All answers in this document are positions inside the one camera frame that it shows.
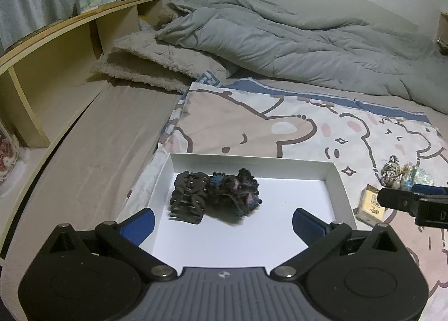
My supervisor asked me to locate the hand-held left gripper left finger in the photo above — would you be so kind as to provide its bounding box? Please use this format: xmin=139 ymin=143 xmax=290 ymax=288
xmin=43 ymin=208 xmax=178 ymax=281

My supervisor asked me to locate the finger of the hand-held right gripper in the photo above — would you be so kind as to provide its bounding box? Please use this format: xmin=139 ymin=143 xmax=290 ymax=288
xmin=412 ymin=184 xmax=448 ymax=197
xmin=377 ymin=188 xmax=448 ymax=228

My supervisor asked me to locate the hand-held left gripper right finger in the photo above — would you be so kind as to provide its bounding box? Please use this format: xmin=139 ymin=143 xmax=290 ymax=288
xmin=269 ymin=208 xmax=407 ymax=281

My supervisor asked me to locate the small yellow pack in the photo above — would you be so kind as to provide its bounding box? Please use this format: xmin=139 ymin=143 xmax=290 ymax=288
xmin=356 ymin=184 xmax=388 ymax=226

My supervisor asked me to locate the striped bow hair clip with pearl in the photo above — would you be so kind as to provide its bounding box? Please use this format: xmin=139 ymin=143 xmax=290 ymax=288
xmin=381 ymin=155 xmax=407 ymax=189

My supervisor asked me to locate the white cardboard box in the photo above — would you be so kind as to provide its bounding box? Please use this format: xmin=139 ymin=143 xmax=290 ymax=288
xmin=115 ymin=153 xmax=358 ymax=269

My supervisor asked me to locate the dark brown hair claw clip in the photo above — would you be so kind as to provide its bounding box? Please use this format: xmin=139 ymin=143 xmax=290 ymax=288
xmin=169 ymin=171 xmax=212 ymax=225

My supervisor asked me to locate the dark crochet scrunchie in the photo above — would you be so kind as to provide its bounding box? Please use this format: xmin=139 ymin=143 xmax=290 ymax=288
xmin=206 ymin=168 xmax=262 ymax=218

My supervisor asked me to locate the bear printed blanket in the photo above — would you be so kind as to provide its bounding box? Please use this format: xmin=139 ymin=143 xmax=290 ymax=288
xmin=115 ymin=74 xmax=448 ymax=321

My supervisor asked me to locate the red and white printed bag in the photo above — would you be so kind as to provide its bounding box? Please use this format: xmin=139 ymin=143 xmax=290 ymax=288
xmin=0 ymin=121 xmax=24 ymax=189

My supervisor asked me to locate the grey duvet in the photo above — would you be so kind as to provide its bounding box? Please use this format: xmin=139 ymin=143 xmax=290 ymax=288
xmin=154 ymin=0 xmax=448 ymax=115

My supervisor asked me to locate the wooden headboard shelf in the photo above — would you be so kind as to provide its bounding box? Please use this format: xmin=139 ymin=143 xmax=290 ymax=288
xmin=0 ymin=0 xmax=165 ymax=151

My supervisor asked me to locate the beige plush toy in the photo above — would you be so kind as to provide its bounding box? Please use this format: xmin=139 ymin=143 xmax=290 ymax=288
xmin=156 ymin=4 xmax=180 ymax=29

